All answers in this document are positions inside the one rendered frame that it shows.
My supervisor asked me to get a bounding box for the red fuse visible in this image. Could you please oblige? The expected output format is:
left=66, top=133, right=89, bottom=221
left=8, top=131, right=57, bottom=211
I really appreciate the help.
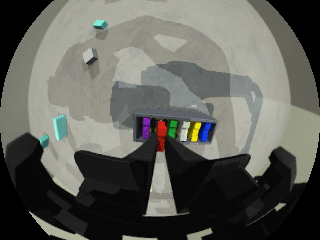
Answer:
left=156, top=119, right=167, bottom=152

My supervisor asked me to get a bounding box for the teal rectangular block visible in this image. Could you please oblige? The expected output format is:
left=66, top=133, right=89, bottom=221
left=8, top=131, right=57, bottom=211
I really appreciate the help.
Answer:
left=53, top=115, right=67, bottom=140
left=39, top=135, right=49, bottom=148

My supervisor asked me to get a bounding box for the small cyan block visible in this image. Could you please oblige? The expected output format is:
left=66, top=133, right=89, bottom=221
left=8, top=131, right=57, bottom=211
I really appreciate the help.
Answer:
left=92, top=20, right=108, bottom=29

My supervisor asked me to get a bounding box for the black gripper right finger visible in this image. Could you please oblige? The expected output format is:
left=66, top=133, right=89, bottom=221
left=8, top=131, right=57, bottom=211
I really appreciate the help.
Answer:
left=164, top=135, right=251, bottom=215

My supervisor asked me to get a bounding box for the small white block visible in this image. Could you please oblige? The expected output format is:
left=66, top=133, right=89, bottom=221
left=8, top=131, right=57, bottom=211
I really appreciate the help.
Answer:
left=83, top=47, right=99, bottom=65

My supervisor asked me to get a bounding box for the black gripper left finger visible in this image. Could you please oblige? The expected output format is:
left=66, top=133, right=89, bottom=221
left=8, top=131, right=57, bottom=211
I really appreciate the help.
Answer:
left=73, top=135, right=157, bottom=215

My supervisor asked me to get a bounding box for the green fuse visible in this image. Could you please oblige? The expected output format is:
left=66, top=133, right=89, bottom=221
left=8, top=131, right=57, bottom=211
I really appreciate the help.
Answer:
left=167, top=119, right=177, bottom=139

